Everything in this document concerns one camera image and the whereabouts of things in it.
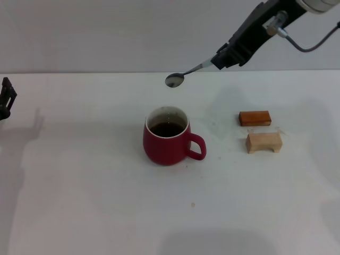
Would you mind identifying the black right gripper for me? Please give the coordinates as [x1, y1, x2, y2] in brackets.
[210, 0, 312, 71]

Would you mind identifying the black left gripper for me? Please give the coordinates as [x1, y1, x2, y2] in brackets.
[0, 76, 19, 122]

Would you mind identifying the blue handled metal spoon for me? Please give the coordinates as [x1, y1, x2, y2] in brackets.
[164, 59, 213, 89]

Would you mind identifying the red ceramic coffee mug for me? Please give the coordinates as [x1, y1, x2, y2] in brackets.
[142, 106, 207, 167]

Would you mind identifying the light wooden spoon rest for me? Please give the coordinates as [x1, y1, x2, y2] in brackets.
[244, 132, 283, 154]

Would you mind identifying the dark brown wooden block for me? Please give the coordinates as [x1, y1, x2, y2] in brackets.
[238, 110, 273, 128]

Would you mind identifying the grey right gripper cable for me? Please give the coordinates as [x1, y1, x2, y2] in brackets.
[262, 10, 340, 53]

